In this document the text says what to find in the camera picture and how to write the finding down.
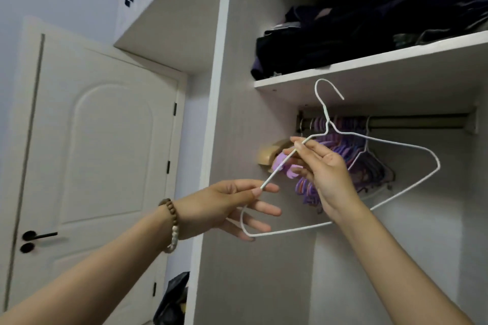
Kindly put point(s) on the person's right hand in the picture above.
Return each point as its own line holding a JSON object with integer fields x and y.
{"x": 331, "y": 180}

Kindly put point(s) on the light wood wardrobe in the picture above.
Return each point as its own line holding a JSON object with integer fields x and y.
{"x": 244, "y": 279}

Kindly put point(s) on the person's left forearm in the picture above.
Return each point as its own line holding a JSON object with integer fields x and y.
{"x": 99, "y": 275}

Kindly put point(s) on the black round door lock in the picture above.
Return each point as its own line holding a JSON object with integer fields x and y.
{"x": 27, "y": 247}

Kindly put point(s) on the beige wall hook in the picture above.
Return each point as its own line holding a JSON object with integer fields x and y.
{"x": 267, "y": 153}

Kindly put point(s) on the person's left thumb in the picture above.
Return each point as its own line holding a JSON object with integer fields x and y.
{"x": 246, "y": 191}

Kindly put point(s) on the white upper cabinet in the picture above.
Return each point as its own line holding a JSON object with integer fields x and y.
{"x": 171, "y": 12}

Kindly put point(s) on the white wardrobe shelf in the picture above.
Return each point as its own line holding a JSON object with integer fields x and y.
{"x": 400, "y": 69}

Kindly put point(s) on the person's right thumb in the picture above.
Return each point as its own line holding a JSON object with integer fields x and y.
{"x": 310, "y": 144}

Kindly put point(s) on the pile of dark folded clothes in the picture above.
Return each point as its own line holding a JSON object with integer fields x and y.
{"x": 343, "y": 31}

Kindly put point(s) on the person's right forearm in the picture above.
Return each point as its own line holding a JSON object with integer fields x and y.
{"x": 396, "y": 275}

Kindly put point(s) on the person's left middle finger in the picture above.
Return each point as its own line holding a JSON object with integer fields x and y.
{"x": 267, "y": 208}

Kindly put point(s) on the white panel door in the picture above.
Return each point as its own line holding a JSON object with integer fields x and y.
{"x": 103, "y": 153}

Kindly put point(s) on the black bag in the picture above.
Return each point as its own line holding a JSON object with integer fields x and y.
{"x": 173, "y": 298}

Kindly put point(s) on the row of purple hangers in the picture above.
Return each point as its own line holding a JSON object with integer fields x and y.
{"x": 345, "y": 147}

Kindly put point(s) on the purple plastic clip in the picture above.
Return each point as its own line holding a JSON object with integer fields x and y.
{"x": 280, "y": 163}

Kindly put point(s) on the person's left hand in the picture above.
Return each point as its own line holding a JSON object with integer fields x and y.
{"x": 206, "y": 206}

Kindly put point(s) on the metal closet rod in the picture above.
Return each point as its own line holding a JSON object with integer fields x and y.
{"x": 419, "y": 121}

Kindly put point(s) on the person's left little finger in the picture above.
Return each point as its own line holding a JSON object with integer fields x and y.
{"x": 240, "y": 232}

